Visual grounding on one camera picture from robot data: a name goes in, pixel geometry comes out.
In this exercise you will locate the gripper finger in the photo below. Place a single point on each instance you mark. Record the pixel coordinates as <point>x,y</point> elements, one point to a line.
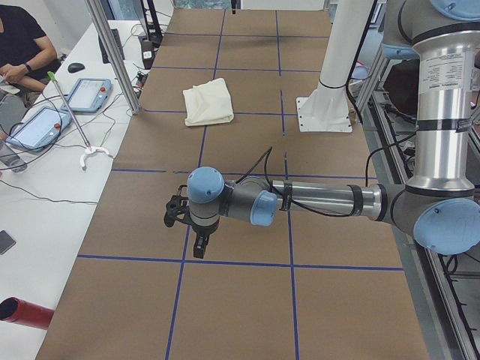
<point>202,247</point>
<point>197,247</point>

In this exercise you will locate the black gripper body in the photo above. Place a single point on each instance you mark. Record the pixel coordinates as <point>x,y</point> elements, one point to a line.
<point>203,231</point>

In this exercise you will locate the cream long-sleeve printed shirt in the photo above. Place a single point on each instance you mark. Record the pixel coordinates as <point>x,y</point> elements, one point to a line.
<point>208,104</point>

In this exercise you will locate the upper teach pendant tablet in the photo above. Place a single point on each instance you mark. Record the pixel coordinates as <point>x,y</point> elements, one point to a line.
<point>88,95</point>

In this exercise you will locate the teach pendant tablet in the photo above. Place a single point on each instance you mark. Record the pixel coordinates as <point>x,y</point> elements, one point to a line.
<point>41,130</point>
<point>88,95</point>

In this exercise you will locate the lower teach pendant tablet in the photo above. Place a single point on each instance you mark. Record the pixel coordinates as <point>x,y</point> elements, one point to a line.
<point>41,130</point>

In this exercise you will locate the black smartphone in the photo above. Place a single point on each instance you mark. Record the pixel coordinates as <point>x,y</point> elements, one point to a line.
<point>6,242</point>

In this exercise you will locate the red fire extinguisher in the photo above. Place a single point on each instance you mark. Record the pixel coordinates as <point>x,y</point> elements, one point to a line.
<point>25,313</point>

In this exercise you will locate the black computer mouse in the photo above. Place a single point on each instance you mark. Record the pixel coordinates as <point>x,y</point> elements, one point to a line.
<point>75,67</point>

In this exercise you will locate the clear water bottle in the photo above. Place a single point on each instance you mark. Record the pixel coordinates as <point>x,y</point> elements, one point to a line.
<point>11,159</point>

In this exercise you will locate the seated person black shirt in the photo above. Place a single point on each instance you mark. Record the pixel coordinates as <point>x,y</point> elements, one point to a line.
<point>27,54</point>

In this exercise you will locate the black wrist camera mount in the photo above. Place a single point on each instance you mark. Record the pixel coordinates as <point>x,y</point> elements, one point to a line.
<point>177,209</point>

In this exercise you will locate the grabber stick green handle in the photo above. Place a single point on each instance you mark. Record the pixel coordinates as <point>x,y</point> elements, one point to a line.
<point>89,148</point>

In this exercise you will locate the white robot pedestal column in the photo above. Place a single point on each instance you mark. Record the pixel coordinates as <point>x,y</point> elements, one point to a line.
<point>327,109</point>

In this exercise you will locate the aluminium frame post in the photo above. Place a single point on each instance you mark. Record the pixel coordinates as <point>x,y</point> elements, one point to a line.
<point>102,26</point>

